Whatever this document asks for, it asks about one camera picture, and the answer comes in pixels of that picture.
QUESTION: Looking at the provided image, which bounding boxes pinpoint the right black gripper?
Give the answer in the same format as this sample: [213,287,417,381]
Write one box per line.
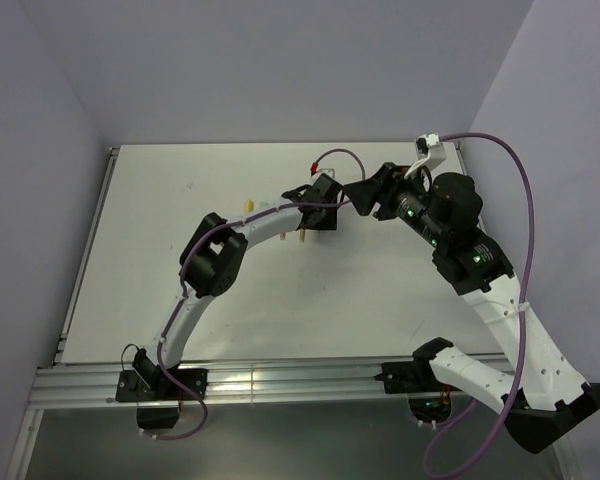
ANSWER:
[341,161,446,247]

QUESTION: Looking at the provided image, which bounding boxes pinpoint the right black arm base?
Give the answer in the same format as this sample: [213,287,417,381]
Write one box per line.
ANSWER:
[377,357,474,419]

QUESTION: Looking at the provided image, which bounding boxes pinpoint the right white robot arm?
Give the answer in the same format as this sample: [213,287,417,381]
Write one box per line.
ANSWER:
[344,163,600,454]

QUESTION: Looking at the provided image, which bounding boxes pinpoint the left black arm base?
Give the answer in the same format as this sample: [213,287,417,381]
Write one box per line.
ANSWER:
[115,370,194,433]

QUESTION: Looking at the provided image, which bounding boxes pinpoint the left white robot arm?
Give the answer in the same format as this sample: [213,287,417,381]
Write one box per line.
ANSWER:
[132,173,344,399]

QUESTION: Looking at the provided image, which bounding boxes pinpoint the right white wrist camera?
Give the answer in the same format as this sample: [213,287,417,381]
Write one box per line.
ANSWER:
[404,133,446,178]

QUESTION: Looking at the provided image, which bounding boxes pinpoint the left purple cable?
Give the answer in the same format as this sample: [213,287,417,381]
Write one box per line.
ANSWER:
[152,148,367,441]

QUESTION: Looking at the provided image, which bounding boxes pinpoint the aluminium front rail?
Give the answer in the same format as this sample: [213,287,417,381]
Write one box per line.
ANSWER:
[27,357,531,411]

